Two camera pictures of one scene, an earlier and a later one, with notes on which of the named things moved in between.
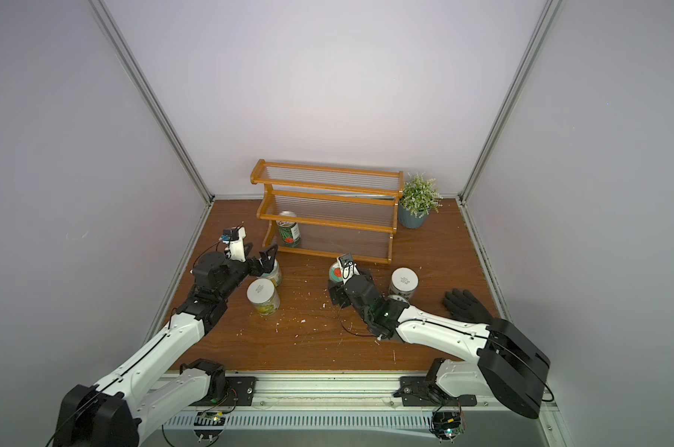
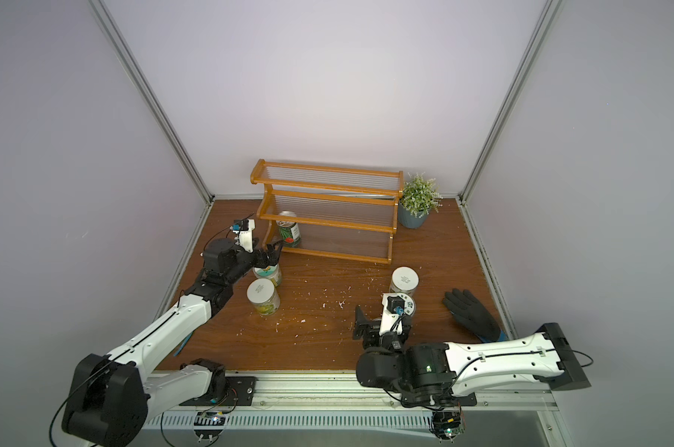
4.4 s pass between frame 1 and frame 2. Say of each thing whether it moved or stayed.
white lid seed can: stayed
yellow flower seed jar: stayed
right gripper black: moved
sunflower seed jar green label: stayed
